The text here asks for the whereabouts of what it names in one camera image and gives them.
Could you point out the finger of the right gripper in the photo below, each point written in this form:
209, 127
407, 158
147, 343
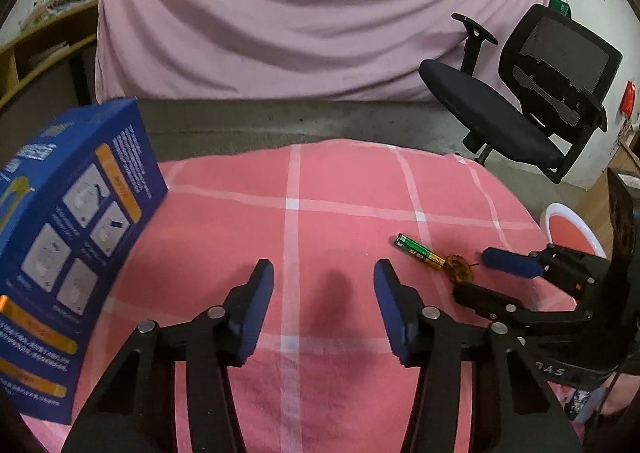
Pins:
491, 305
515, 264

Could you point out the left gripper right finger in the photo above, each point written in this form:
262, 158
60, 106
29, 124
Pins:
513, 407

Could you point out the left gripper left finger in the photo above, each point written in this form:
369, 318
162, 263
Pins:
132, 407

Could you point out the blue cardboard box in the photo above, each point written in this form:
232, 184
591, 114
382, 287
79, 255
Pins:
74, 200

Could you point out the brown fruit peel scrap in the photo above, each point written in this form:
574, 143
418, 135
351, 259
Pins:
457, 270

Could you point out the red white plastic bucket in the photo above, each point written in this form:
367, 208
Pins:
562, 226

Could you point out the green AA battery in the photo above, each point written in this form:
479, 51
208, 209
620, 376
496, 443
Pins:
418, 251

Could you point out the wooden cabinet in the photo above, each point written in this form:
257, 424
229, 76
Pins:
607, 202

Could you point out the black office chair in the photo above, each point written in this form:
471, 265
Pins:
558, 70

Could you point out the pink plaid tablecloth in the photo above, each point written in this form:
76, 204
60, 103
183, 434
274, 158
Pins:
323, 378

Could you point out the red hanging ornament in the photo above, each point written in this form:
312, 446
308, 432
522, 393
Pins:
629, 96

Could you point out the wooden low shelf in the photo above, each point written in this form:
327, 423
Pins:
40, 50

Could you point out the pink hanging sheet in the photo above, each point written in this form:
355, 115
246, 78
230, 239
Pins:
363, 50

